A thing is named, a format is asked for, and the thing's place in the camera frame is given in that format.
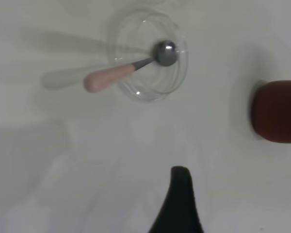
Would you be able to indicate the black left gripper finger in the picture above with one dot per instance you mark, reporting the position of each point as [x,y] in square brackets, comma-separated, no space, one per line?
[177,206]

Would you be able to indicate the clear glass round dish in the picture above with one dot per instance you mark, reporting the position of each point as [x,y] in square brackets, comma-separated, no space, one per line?
[160,82]

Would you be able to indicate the red ceramic mug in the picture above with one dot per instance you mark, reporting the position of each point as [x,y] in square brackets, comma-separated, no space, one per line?
[279,111]

